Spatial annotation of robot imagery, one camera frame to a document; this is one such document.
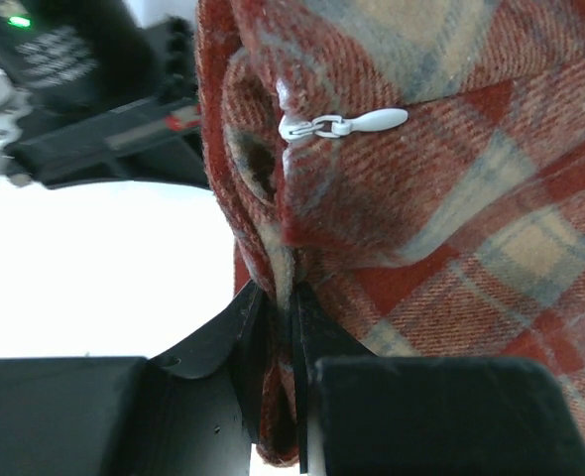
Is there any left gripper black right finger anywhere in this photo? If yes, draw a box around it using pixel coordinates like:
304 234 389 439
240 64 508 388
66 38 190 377
292 284 585 476

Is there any white patterned garment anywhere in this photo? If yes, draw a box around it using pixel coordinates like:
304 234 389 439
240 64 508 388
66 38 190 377
192 0 585 470

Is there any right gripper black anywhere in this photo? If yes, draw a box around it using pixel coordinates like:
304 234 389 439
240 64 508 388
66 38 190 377
0 1 208 189

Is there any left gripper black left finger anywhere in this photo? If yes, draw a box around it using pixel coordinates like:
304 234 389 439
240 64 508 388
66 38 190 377
0 284 266 475

